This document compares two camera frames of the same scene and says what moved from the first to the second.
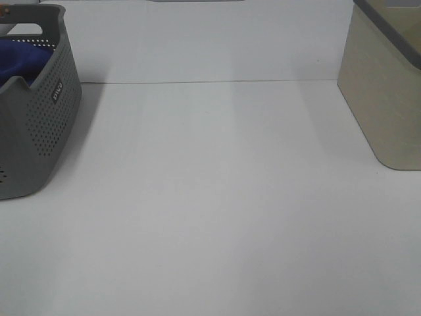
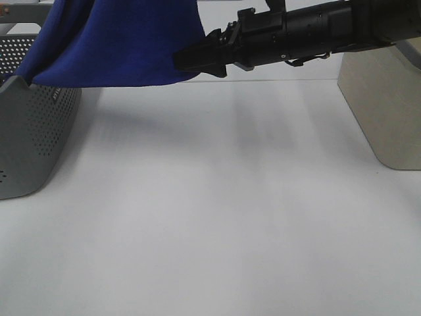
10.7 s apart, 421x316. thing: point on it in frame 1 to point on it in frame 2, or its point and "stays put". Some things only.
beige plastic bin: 379,78 stays put
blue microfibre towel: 23,59 to 110,43
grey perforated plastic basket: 36,120 stays put
